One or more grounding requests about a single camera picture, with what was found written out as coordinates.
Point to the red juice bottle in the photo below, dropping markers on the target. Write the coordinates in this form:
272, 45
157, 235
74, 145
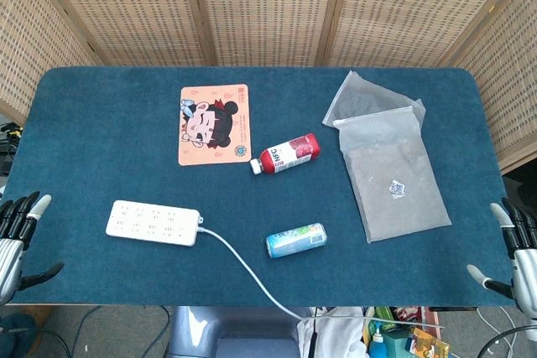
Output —
287, 154

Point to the orange cartoon mouse pad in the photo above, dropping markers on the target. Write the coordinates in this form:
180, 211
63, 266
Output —
215, 124

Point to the white cloth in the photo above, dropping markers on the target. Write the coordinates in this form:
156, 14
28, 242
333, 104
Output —
331, 337

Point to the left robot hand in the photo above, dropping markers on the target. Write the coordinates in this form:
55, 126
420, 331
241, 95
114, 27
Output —
10, 249

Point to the blue bottle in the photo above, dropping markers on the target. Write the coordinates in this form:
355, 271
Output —
379, 343

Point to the teal box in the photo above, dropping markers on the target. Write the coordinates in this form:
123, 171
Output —
398, 343

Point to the translucent plastic bag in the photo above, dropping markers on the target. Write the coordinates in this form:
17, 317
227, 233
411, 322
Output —
361, 96

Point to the white power strip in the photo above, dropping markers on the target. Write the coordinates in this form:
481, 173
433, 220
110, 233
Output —
152, 222

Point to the woven folding screen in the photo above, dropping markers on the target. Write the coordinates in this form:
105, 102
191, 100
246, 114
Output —
268, 10

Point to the blue table cloth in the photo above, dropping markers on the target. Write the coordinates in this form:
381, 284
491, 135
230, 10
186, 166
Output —
251, 190

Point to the light blue drink can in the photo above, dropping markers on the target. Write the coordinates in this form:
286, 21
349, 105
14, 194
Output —
296, 240

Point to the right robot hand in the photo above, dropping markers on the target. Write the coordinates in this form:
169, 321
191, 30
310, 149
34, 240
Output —
524, 257

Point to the translucent zip bag with sticker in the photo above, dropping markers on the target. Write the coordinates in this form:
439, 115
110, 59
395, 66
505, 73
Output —
392, 177

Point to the yellow snack packet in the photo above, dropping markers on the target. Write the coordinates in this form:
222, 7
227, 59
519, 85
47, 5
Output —
428, 343

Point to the grey plastic chair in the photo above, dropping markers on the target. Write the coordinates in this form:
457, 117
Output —
235, 333

